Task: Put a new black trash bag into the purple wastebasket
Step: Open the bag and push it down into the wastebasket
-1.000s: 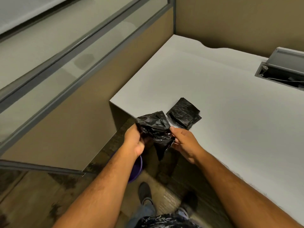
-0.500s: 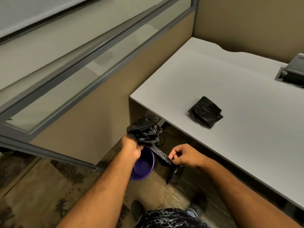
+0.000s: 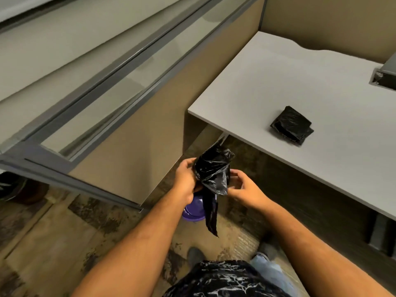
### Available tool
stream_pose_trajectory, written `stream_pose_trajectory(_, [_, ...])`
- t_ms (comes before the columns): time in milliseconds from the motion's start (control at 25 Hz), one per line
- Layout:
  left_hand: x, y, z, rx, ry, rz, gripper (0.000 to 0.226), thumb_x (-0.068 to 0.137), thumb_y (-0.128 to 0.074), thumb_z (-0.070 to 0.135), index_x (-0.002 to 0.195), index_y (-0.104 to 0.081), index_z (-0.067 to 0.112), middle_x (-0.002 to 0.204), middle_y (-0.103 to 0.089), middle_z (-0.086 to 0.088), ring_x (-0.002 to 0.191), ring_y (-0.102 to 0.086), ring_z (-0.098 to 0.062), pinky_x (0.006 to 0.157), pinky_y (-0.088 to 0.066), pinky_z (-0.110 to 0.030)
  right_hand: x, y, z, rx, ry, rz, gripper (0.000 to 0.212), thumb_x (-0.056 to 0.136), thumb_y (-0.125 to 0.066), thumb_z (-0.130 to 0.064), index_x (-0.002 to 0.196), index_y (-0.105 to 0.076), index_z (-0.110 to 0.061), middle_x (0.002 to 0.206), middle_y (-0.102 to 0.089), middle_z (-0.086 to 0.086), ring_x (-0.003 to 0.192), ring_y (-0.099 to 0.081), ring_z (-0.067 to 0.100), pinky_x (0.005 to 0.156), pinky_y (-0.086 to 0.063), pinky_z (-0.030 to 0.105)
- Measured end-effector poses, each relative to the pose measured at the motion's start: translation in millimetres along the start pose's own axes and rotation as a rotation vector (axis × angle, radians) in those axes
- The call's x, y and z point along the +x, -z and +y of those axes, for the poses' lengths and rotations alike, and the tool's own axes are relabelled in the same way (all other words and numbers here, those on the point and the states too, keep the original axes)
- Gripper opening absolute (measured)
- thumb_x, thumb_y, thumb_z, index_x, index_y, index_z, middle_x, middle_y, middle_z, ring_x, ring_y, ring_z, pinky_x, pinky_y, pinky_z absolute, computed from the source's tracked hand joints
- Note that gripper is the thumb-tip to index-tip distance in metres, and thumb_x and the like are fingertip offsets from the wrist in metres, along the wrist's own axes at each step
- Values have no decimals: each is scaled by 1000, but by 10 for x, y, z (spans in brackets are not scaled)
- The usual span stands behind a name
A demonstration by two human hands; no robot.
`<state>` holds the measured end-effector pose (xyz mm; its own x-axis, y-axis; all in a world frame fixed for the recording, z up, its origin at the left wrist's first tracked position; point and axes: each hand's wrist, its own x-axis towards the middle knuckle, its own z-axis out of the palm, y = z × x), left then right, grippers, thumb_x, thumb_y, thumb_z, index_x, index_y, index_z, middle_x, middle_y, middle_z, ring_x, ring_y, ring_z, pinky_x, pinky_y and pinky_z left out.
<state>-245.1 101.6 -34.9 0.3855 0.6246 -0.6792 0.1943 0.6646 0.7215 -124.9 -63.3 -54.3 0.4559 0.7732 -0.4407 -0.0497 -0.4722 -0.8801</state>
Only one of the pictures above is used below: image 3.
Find person's right hand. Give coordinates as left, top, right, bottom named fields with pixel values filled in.
left=227, top=169, right=271, bottom=211

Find person's left hand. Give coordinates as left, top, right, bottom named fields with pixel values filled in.
left=172, top=158, right=203, bottom=206

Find black plastic trash bag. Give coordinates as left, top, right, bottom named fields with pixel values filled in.
left=193, top=140, right=236, bottom=238

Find person's left forearm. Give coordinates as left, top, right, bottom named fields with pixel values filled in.
left=71, top=189, right=190, bottom=297

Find person's right forearm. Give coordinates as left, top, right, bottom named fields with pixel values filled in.
left=257, top=200, right=395, bottom=297

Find purple plastic bin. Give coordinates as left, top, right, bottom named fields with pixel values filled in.
left=181, top=195, right=206, bottom=222

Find grey shoe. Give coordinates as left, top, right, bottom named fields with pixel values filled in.
left=187, top=247, right=205, bottom=270
left=256, top=241, right=280, bottom=260

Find folded black plastic bags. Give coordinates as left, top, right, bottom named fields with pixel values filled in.
left=270, top=106, right=314, bottom=146

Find blue jeans leg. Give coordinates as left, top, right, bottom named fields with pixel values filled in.
left=249, top=254, right=300, bottom=297

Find black patterned shirt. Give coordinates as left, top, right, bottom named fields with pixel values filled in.
left=161, top=260, right=291, bottom=297

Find white office desk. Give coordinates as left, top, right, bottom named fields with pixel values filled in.
left=187, top=31, right=396, bottom=221

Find grey framed glass partition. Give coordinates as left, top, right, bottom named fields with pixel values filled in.
left=0, top=0, right=268, bottom=214

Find dark desk leg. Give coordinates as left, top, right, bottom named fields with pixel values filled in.
left=368, top=212, right=396, bottom=257

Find dark chair base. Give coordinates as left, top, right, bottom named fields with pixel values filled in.
left=0, top=173, right=50, bottom=205

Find grey desk cable box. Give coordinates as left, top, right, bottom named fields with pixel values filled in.
left=369, top=52, right=396, bottom=89

